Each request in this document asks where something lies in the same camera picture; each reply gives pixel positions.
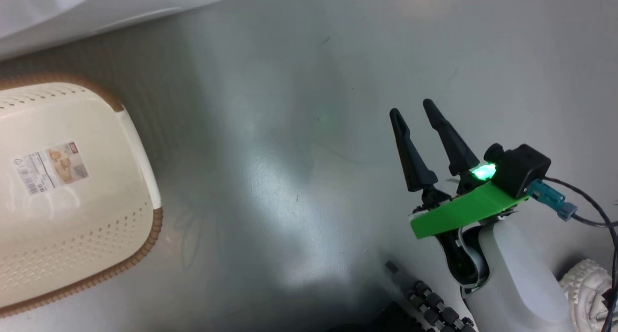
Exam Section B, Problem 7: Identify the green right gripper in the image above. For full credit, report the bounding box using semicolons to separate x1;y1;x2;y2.
389;98;529;240

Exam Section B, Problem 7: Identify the white front-load washing machine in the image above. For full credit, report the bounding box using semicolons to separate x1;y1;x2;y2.
0;0;231;61

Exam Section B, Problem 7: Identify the white textured lumpy object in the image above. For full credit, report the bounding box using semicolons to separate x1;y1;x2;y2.
559;260;615;332

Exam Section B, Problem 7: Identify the white perforated brown-rimmed laundry basket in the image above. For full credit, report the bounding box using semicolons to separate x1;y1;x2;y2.
0;73;164;318

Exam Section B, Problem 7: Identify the white barcode basket label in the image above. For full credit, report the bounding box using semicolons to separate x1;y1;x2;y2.
12;141;90;196

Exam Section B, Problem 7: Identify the black cable with teal connector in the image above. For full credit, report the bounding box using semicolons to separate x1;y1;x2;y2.
526;177;618;332

